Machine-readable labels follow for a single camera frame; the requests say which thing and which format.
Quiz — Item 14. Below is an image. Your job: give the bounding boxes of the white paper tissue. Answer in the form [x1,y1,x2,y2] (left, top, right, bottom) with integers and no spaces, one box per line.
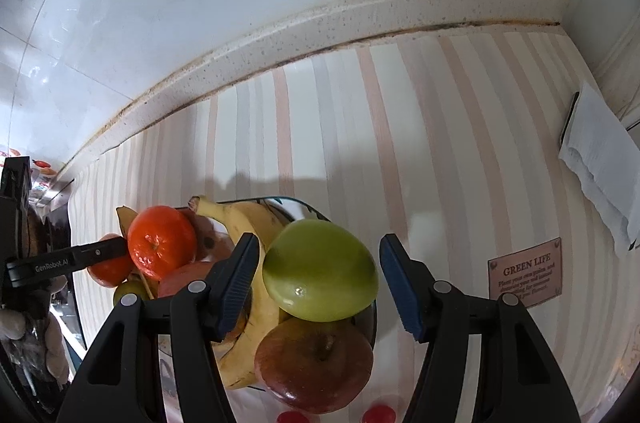
[558,79,640,259]

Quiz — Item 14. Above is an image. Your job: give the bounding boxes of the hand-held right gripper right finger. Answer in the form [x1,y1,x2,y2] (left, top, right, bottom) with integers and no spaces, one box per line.
[378,233,583,423]

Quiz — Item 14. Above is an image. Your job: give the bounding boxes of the orange tangerine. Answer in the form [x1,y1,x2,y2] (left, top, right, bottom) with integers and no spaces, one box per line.
[127,206,197,281]
[86,233,133,288]

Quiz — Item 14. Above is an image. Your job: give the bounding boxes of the striped table mat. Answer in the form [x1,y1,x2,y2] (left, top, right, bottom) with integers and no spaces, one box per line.
[65,28,640,423]

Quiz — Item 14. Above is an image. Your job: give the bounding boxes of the green apple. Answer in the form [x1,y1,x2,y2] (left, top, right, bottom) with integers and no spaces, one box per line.
[261,218,379,323]
[112,279,149,308]

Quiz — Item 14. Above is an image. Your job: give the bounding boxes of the black phone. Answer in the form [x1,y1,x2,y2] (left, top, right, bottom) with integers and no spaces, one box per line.
[559,90,581,149]

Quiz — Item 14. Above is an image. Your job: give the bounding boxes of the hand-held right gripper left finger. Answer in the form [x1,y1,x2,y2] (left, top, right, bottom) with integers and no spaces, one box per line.
[57,232,261,423]

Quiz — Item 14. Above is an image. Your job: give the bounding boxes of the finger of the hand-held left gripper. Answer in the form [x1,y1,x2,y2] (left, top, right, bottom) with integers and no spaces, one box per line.
[70,235,128,271]

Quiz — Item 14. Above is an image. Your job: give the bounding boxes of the floral oval ceramic plate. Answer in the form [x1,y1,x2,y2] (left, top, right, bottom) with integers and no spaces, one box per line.
[112,196,379,394]

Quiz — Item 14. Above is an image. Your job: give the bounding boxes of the brown mat label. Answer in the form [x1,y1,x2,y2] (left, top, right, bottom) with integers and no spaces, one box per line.
[487,237,564,309]

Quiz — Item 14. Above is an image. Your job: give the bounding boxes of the brownish red apple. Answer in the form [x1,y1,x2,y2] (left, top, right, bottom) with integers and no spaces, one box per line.
[254,315,375,414]

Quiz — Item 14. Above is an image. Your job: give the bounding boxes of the colourful wall stickers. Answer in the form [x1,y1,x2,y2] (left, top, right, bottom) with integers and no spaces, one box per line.
[0,148,56,176]

